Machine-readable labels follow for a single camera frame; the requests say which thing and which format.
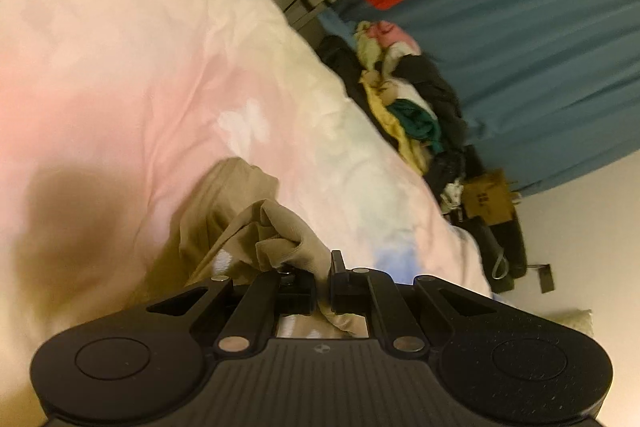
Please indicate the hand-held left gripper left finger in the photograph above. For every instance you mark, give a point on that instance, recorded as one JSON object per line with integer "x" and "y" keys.
{"x": 295, "y": 294}

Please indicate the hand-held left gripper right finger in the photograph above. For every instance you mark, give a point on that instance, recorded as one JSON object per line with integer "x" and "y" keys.
{"x": 345, "y": 287}

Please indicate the tan t-shirt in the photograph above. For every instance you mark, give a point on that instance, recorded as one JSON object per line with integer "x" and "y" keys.
{"x": 225, "y": 207}

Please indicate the pile of mixed clothes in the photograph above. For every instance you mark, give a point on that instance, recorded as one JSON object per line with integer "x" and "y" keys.
{"x": 435, "y": 87}

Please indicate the white patterned garment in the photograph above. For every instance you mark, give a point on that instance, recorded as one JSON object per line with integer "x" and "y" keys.
{"x": 452, "y": 194}

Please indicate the yellow cloth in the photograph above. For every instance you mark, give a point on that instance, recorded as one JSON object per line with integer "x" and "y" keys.
{"x": 395, "y": 132}

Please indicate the yellow paper bag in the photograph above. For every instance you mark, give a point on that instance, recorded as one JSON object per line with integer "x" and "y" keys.
{"x": 490, "y": 199}

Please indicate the green garment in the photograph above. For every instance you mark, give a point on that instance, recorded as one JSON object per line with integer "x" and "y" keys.
{"x": 417, "y": 122}

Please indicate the pink garment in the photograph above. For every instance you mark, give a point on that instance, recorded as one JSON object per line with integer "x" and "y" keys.
{"x": 392, "y": 34}

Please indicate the pink and white blanket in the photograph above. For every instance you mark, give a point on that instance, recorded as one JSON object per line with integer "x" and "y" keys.
{"x": 150, "y": 57}

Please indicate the wide blue curtain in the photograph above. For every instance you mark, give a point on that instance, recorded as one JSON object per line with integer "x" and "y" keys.
{"x": 540, "y": 32}

